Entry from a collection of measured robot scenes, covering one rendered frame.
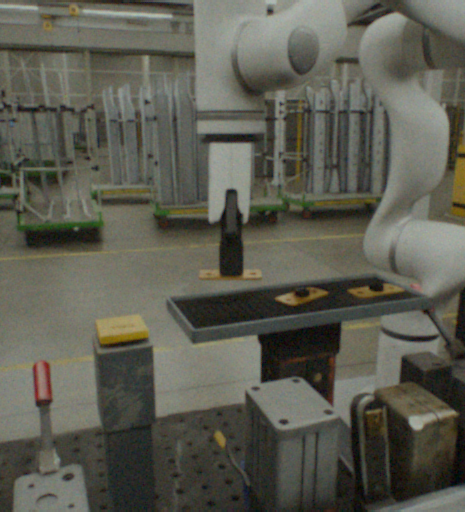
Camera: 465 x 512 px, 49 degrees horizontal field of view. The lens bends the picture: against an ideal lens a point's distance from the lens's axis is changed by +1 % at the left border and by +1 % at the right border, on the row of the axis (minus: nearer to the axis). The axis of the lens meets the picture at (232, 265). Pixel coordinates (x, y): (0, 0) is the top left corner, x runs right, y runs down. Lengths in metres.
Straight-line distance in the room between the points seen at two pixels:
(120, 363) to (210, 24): 0.41
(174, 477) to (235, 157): 0.76
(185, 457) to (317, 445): 0.66
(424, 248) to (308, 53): 0.55
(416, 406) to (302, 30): 0.45
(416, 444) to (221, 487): 0.56
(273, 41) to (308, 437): 0.41
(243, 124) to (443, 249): 0.53
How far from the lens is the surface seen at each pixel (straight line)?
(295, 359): 0.75
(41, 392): 0.65
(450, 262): 1.02
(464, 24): 0.94
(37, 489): 0.59
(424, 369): 0.74
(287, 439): 0.56
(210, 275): 0.68
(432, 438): 0.68
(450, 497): 0.69
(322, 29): 0.61
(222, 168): 0.61
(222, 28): 0.63
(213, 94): 0.62
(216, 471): 1.18
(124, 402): 0.69
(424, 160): 1.00
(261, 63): 0.58
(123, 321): 0.69
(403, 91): 1.01
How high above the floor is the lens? 1.41
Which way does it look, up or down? 15 degrees down
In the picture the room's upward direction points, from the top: straight up
